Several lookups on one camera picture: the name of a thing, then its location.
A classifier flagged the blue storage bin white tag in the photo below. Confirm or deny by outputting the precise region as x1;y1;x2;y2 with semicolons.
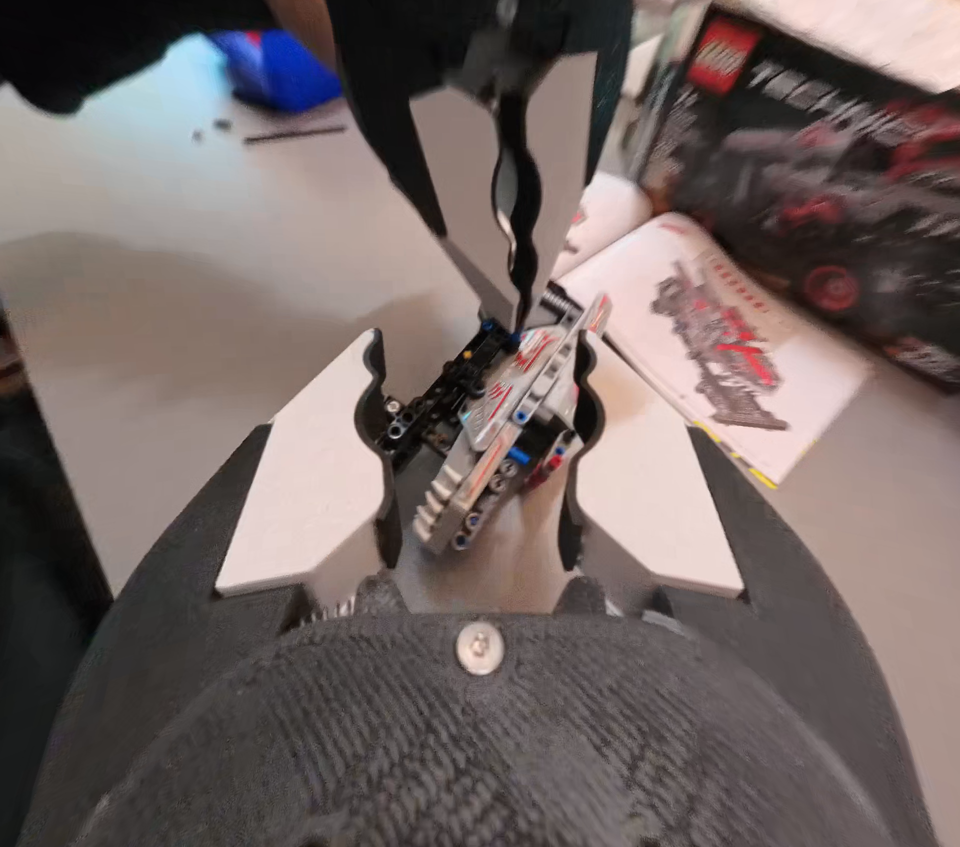
208;29;342;113

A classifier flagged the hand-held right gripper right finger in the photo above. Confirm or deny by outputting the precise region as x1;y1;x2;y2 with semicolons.
558;333;745;597

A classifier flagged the person's dark clothed body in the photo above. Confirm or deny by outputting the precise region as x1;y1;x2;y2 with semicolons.
0;307;114;847

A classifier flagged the white instruction booklet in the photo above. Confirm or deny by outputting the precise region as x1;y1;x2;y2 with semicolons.
551;172;875;488

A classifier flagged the grey desk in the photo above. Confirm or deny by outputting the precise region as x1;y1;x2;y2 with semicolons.
0;29;960;847

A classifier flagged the black axle rod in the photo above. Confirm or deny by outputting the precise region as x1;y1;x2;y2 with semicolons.
243;124;348;145

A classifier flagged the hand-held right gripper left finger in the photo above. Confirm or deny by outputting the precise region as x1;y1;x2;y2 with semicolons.
213;329;402;597

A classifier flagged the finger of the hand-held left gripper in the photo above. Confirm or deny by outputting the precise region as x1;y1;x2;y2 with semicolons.
408;85;526;334
495;48;601;331

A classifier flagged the grey red toy brick car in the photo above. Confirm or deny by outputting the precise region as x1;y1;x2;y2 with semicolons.
375;292;612;556

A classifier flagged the black toy set box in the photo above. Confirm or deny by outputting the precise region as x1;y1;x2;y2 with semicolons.
626;0;960;394

